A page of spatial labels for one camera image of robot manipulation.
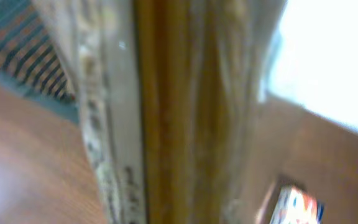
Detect pink white tissue pack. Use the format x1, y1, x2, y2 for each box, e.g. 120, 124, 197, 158
269, 186, 324, 224

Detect grey plastic lattice basket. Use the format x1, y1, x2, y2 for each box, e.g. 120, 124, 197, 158
0, 0, 79, 124

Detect orange pasta packet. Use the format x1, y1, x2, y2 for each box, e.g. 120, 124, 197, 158
34, 0, 287, 223

